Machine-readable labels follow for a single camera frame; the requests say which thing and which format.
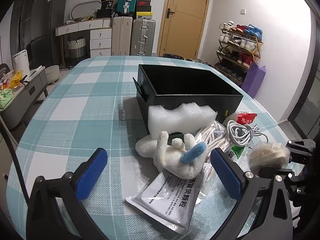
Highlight laundry basket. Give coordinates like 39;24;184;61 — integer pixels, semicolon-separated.
67;36;87;66

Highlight wooden shoe rack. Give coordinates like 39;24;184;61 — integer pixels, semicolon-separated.
214;21;264;87

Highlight silver medicine sachet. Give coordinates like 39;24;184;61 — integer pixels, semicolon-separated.
126;169;206;234

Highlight stacked shoe boxes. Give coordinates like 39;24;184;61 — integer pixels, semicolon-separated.
136;0;153;19

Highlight wooden door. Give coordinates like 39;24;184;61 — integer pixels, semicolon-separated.
157;0;209;59

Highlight red snack packet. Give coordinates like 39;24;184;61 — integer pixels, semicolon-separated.
236;112;257;125

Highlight purple bag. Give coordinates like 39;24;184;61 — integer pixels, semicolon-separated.
241;62;266;98

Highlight green snack packet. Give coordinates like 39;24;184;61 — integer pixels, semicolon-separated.
226;145;246;161

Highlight teal plaid tablecloth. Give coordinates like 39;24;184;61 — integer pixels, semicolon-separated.
6;55;301;240

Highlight silver suitcase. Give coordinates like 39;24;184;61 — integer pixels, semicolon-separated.
130;18;156;56

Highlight yellow plastic bag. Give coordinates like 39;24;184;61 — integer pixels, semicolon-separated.
1;70;23;89

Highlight beige suitcase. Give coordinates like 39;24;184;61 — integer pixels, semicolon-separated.
111;16;133;56

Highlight bagged white braided rope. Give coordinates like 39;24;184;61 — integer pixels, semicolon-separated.
195;121;234;156

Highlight white foam block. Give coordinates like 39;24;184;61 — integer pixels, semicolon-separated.
148;102;217;139

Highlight white drawer desk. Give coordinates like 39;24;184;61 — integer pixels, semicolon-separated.
55;18;112;66

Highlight black cable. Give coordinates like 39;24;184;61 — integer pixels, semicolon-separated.
0;122;30;205

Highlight white plush toy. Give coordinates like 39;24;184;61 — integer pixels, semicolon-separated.
135;131;208;179

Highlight black storage box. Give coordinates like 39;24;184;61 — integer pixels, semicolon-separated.
134;64;243;133

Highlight white charging cable bundle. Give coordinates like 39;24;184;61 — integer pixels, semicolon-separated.
226;119;270;147

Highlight grey side cabinet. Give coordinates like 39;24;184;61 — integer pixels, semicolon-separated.
1;67;48;131

